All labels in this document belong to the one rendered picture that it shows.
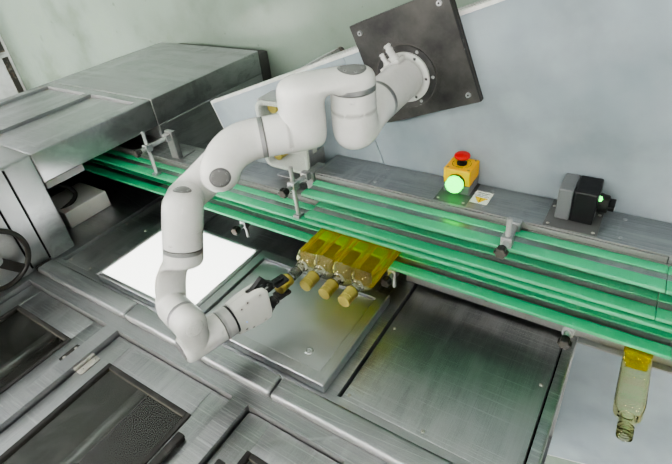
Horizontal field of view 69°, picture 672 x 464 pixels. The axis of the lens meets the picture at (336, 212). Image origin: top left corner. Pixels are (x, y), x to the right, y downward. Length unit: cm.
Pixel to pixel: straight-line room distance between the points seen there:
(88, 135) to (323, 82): 116
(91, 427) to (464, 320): 97
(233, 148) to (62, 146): 102
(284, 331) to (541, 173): 77
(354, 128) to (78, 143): 117
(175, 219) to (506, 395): 83
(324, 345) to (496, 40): 83
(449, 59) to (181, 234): 72
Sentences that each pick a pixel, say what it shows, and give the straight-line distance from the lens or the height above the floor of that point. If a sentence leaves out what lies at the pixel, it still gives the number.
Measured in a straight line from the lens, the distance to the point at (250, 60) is 244.
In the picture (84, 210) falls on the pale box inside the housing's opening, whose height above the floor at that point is 111.
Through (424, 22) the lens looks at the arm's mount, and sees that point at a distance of 120.
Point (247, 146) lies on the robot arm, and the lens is 98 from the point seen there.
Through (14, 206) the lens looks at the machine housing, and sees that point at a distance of 187.
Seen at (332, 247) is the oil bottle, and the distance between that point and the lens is 132.
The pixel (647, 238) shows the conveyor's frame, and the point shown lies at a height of 83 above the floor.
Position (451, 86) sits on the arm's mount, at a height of 77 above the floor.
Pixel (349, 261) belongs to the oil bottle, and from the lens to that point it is 127.
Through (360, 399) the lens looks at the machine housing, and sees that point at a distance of 122.
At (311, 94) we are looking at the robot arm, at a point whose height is 114.
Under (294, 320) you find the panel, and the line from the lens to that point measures 136.
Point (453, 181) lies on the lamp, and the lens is 124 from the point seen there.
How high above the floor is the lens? 185
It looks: 42 degrees down
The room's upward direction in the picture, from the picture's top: 134 degrees counter-clockwise
